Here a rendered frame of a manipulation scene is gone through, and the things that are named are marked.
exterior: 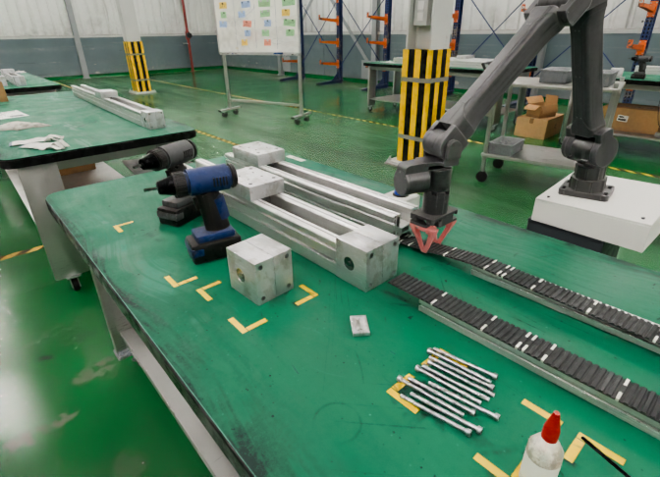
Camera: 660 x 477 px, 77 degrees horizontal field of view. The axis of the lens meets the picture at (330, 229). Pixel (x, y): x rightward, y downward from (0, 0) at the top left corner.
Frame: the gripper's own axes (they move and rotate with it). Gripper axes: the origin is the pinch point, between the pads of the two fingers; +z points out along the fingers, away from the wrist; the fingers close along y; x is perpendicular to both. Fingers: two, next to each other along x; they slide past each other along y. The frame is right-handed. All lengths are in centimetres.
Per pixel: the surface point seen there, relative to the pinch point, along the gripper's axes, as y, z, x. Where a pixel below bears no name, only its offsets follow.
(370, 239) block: 19.2, -7.3, -2.3
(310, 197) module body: 4.5, -2.7, -39.0
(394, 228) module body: 4.0, -3.2, -8.1
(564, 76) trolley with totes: -288, -16, -80
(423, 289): 18.3, -1.2, 11.1
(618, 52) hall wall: -751, -19, -170
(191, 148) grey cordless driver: 29, -18, -61
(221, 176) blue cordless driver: 35, -18, -33
